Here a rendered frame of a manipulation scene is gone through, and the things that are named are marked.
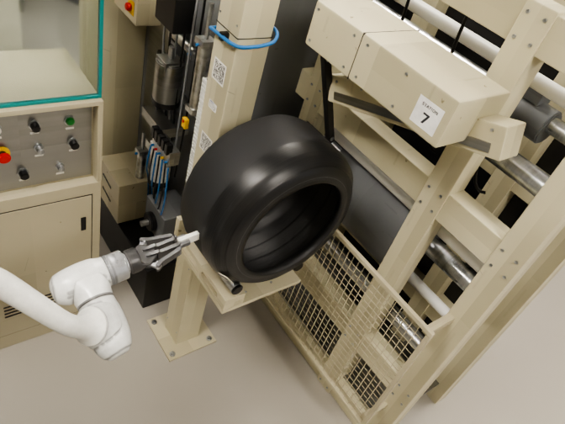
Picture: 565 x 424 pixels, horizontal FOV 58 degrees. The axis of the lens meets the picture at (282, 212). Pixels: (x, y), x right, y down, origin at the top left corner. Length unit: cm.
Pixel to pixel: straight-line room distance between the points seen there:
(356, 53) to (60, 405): 193
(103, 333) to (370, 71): 104
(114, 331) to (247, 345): 145
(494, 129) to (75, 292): 122
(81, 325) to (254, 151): 67
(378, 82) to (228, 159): 50
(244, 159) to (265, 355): 149
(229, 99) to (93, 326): 83
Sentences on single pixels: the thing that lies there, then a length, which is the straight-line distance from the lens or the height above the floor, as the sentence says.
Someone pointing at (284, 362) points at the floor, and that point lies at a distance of 281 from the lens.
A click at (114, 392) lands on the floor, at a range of 261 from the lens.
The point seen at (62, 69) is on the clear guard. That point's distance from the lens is 188.
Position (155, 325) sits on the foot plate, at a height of 1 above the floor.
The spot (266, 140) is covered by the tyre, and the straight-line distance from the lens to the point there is 156.
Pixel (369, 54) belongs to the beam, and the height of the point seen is 174.
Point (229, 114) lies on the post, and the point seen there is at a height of 138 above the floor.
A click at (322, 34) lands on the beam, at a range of 173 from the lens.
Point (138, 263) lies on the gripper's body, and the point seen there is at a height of 114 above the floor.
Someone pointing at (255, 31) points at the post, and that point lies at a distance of 167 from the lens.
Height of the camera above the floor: 230
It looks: 40 degrees down
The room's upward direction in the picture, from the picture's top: 19 degrees clockwise
